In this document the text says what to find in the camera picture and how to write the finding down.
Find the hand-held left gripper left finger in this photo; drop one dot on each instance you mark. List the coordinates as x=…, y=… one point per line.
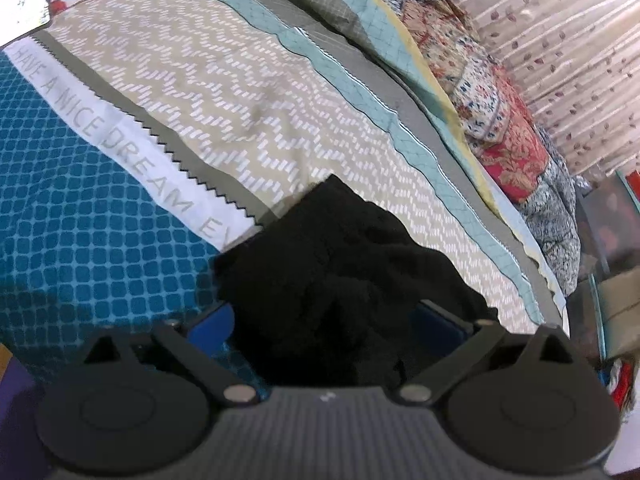
x=212, y=326

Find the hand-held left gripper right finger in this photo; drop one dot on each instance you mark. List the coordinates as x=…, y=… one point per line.
x=434, y=329

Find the black pants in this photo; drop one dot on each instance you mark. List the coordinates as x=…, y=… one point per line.
x=345, y=280

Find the cardboard box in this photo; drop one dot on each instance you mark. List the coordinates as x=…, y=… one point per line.
x=620, y=310

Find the red and white cloth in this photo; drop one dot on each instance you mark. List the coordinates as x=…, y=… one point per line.
x=625, y=385

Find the dark translucent storage bin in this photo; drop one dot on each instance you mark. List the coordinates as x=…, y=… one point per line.
x=607, y=225

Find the patterned bedsheet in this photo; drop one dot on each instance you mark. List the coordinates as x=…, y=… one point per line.
x=210, y=110

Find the patchwork floral quilt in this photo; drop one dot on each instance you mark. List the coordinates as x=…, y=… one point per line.
x=480, y=95

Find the leaf print curtain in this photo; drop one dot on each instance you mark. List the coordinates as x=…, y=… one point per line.
x=550, y=35

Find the shiny flat object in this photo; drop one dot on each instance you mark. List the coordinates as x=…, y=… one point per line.
x=22, y=12

